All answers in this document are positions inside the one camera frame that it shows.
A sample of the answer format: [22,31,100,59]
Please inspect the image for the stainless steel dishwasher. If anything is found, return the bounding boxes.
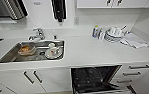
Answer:
[70,64,138,94]

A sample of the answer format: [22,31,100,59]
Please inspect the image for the white bowl with cup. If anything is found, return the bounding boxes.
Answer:
[44,42,63,60]

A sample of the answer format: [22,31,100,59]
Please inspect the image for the small chrome sink knob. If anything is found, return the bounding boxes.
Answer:
[53,34,58,41]

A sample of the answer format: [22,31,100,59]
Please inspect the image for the chrome sink faucet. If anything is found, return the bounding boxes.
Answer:
[28,28,46,42]

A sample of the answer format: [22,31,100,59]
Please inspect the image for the white double-door base cabinet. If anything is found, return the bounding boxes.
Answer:
[0,68,73,94]

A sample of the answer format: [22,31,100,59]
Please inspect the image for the black soap dispenser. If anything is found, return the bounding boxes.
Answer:
[50,0,67,23]

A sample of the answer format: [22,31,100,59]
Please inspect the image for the stacked white dishes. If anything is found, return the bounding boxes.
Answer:
[104,25,128,44]

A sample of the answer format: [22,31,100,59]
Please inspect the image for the orange food container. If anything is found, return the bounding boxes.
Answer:
[18,44,36,56]

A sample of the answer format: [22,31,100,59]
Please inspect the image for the stainless steel sink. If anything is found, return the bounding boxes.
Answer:
[0,39,66,64]

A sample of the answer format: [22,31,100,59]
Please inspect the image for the steel paper towel dispenser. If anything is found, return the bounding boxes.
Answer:
[0,0,28,21]

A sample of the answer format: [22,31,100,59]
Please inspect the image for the white wall outlet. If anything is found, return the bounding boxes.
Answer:
[73,16,80,26]

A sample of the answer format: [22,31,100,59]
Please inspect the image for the small wall label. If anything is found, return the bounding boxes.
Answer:
[33,1,43,6]

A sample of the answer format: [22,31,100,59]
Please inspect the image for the white wall cabinet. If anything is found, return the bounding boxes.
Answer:
[76,0,149,9]

